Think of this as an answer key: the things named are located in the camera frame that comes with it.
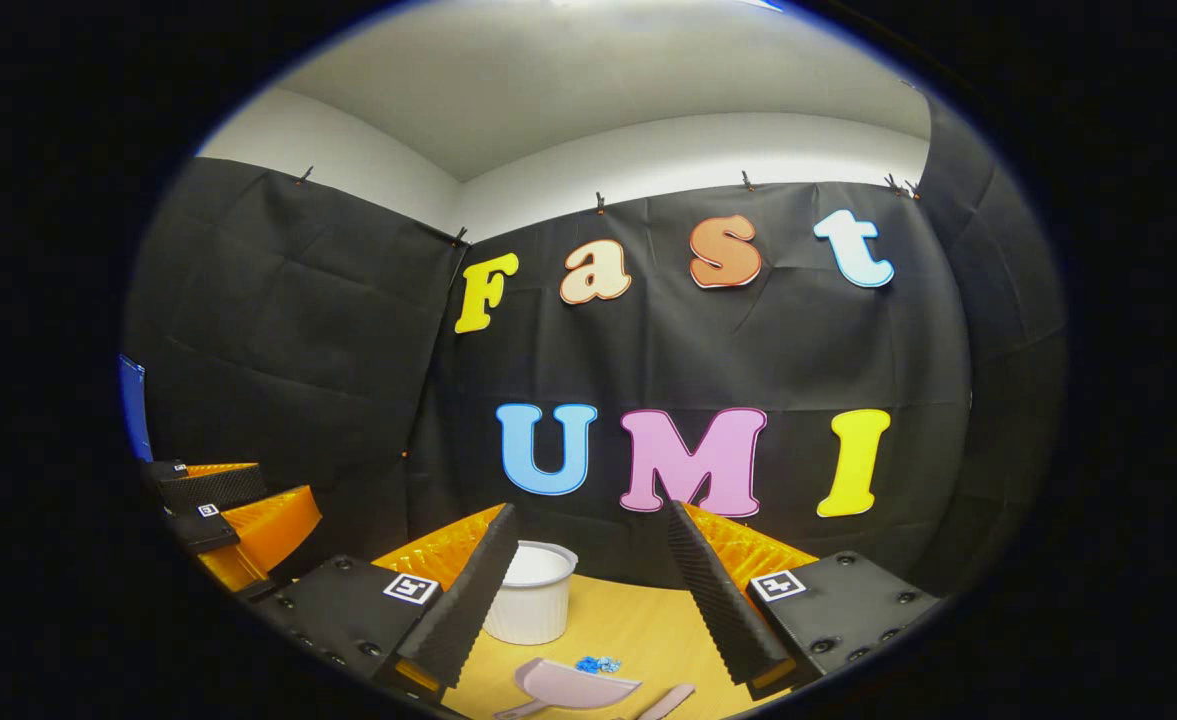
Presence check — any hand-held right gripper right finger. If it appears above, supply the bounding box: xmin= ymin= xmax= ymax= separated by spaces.
xmin=665 ymin=499 xmax=942 ymax=687

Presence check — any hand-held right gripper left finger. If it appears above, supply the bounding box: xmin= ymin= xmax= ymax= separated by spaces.
xmin=247 ymin=502 xmax=522 ymax=697

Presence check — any white ribbed garbage bin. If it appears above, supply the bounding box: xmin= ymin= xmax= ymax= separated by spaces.
xmin=483 ymin=541 xmax=580 ymax=646

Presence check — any small pink broom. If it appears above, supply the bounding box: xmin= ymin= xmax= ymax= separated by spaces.
xmin=636 ymin=683 xmax=697 ymax=720

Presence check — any pink plastic dustpan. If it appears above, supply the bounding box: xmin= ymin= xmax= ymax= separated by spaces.
xmin=493 ymin=657 xmax=642 ymax=720

